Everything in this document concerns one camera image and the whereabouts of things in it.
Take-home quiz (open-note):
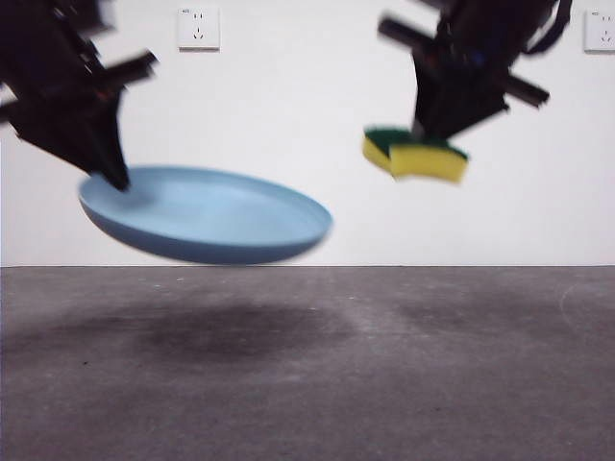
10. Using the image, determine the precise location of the blue round plate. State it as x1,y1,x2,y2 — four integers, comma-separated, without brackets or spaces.
78,164,334,266

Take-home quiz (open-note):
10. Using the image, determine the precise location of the white wall socket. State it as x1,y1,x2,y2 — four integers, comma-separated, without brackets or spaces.
583,9,615,53
177,5,223,53

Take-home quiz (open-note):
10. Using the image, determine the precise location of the yellow sponge with green pad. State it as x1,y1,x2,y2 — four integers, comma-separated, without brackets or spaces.
361,124,471,185

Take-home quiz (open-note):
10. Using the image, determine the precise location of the black cable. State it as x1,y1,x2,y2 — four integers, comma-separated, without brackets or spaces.
521,0,574,55

